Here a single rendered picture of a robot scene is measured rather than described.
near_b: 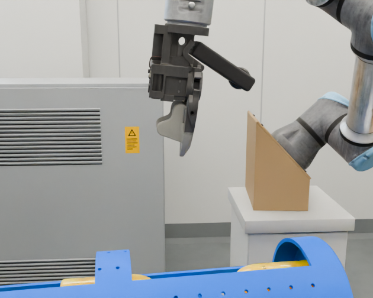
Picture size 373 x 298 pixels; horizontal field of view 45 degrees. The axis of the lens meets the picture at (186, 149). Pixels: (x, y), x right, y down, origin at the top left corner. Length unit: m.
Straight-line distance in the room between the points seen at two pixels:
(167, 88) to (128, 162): 1.76
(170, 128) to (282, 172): 0.67
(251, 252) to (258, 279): 0.48
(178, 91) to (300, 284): 0.42
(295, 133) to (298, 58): 2.46
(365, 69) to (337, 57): 2.80
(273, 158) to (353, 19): 0.47
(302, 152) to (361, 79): 0.32
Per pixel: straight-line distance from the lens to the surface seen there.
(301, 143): 1.36
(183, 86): 0.70
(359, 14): 1.04
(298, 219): 1.33
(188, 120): 0.71
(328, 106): 1.38
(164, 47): 0.71
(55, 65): 3.41
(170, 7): 0.70
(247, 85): 0.74
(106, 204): 2.52
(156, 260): 2.64
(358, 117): 1.22
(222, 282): 0.85
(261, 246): 1.34
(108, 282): 0.84
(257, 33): 3.72
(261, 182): 1.34
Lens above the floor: 1.62
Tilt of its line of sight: 13 degrees down
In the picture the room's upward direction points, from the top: straight up
